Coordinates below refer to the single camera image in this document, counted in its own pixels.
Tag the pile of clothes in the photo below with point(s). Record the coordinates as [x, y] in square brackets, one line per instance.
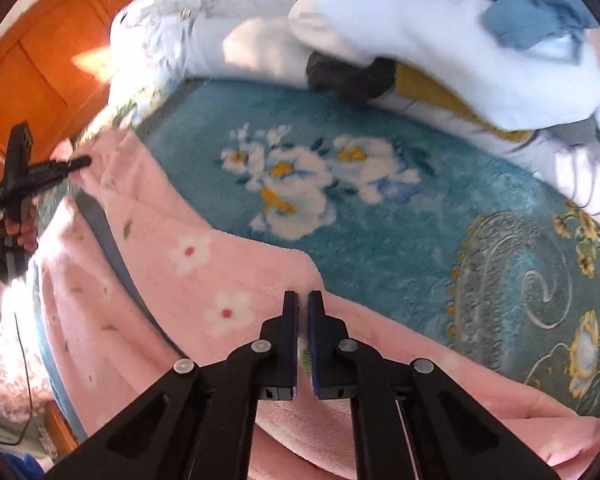
[430, 30]

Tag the pink white floral cloth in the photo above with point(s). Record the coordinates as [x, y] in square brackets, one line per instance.
[17, 375]

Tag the blue crumpled garment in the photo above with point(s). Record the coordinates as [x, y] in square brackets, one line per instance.
[520, 5]

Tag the wooden bed frame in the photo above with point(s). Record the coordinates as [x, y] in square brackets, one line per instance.
[60, 430]

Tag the orange wooden headboard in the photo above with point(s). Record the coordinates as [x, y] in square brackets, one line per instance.
[35, 60]

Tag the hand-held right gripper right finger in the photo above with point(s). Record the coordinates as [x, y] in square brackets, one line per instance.
[317, 355]

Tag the person's left hand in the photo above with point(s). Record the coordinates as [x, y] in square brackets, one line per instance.
[26, 232]

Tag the person's left forearm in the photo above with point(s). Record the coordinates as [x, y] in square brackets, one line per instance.
[0, 260]

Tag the pink floral fleece garment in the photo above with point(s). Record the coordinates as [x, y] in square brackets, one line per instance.
[170, 240]

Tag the mustard yellow garment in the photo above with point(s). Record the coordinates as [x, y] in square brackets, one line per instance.
[430, 92]

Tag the grey floral quilt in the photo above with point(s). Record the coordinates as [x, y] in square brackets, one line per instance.
[180, 35]

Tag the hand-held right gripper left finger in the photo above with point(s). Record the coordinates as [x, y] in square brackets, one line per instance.
[290, 350]

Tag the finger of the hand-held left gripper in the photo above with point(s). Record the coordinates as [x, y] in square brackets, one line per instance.
[62, 167]

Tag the teal floral blanket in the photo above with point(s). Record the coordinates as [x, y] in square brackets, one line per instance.
[410, 240]

